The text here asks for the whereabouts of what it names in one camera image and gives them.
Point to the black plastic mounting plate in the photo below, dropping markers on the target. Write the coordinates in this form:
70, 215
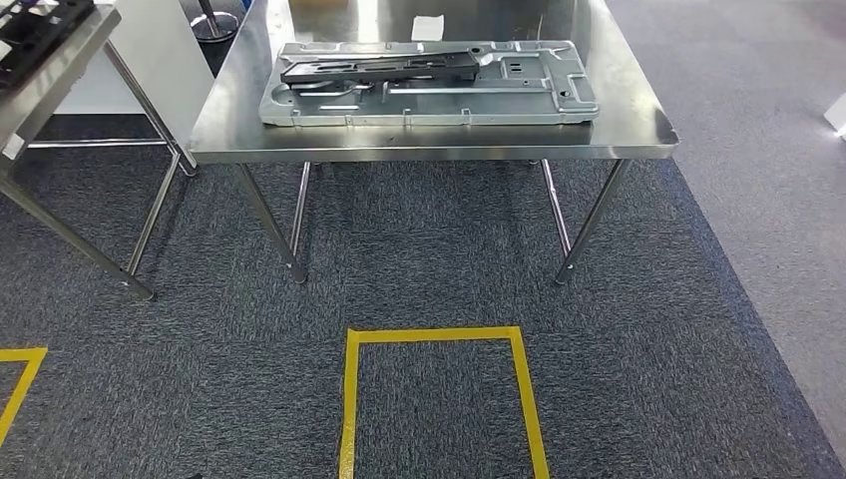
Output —
40, 30
396, 66

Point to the steel workbench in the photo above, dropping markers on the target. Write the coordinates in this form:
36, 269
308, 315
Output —
628, 125

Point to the stamped grey metal plate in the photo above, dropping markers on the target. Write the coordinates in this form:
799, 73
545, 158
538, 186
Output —
529, 86

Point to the white paper sheet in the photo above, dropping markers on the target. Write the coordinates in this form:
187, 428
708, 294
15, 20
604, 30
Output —
427, 26

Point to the steel table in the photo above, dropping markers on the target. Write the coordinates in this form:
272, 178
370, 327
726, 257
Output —
46, 86

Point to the yellow floor tape square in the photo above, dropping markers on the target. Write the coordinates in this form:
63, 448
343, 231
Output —
23, 383

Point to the white object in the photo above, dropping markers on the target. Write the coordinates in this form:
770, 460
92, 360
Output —
837, 116

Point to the chrome stanchion post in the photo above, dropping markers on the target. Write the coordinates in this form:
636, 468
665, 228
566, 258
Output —
215, 23

